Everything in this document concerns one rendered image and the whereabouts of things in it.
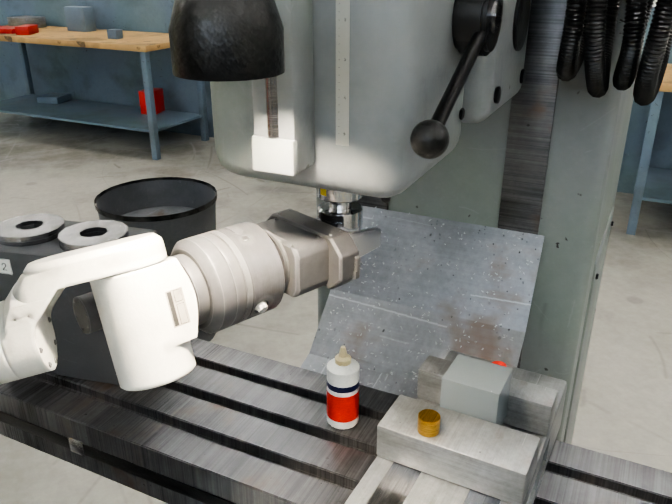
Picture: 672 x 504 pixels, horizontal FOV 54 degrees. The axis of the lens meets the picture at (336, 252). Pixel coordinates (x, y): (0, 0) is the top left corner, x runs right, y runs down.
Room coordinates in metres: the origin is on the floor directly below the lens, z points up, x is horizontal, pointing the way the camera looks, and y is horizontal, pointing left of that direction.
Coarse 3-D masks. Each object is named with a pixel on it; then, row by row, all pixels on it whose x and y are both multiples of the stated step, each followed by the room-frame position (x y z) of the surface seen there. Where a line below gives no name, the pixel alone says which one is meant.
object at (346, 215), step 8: (320, 208) 0.64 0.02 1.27; (328, 208) 0.64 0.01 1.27; (352, 208) 0.64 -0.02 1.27; (360, 208) 0.64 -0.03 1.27; (320, 216) 0.63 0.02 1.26; (328, 216) 0.63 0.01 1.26; (336, 216) 0.62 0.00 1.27; (344, 216) 0.62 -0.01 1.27; (352, 216) 0.63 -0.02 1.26; (360, 216) 0.64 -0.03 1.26
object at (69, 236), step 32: (0, 224) 0.85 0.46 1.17; (32, 224) 0.87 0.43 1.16; (64, 224) 0.87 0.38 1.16; (96, 224) 0.85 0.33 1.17; (0, 256) 0.79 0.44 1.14; (32, 256) 0.78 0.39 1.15; (0, 288) 0.80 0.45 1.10; (64, 320) 0.77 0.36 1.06; (64, 352) 0.77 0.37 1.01; (96, 352) 0.76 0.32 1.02
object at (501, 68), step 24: (504, 0) 0.71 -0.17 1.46; (528, 0) 0.80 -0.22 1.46; (504, 24) 0.72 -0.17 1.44; (528, 24) 0.84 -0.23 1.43; (504, 48) 0.73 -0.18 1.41; (480, 72) 0.69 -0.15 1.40; (504, 72) 0.74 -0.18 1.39; (480, 96) 0.69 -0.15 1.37; (504, 96) 0.75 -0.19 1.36; (480, 120) 0.70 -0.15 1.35
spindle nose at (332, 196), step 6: (318, 192) 0.64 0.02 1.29; (330, 192) 0.63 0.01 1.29; (336, 192) 0.62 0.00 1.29; (342, 192) 0.62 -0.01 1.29; (324, 198) 0.63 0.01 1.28; (330, 198) 0.62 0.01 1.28; (336, 198) 0.62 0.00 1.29; (342, 198) 0.62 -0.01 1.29; (348, 198) 0.62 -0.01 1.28; (354, 198) 0.63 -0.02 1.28; (360, 198) 0.63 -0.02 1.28
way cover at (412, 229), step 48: (384, 240) 0.99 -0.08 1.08; (432, 240) 0.96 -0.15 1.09; (480, 240) 0.94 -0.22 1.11; (528, 240) 0.91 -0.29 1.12; (336, 288) 0.98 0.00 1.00; (432, 288) 0.93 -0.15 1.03; (480, 288) 0.90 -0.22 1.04; (528, 288) 0.88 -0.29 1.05; (336, 336) 0.92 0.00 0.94; (384, 336) 0.90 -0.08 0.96; (432, 336) 0.88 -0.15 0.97; (480, 336) 0.86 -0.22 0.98; (384, 384) 0.84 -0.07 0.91
